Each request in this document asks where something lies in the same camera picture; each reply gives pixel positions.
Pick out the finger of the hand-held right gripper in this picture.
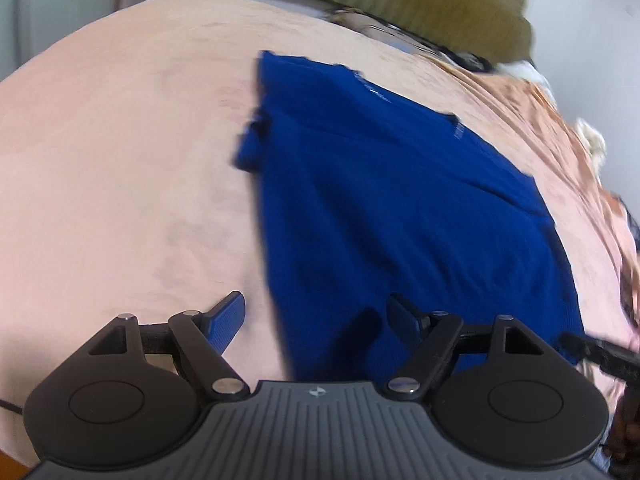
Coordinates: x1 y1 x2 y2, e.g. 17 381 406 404
557 332 640 382

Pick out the blue beaded sweater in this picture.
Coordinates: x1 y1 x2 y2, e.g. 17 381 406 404
231 50 587 386

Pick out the person's right hand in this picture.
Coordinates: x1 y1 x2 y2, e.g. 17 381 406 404
602 384 640 480

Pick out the olive green pillow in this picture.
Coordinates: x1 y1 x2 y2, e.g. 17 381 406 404
262 0 535 64

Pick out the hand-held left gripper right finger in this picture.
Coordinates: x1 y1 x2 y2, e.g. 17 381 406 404
386 294 544 402

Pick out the peach blanket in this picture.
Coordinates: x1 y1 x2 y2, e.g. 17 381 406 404
430 57 640 342

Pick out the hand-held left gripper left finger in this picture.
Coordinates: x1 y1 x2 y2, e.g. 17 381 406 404
87 291 251 402

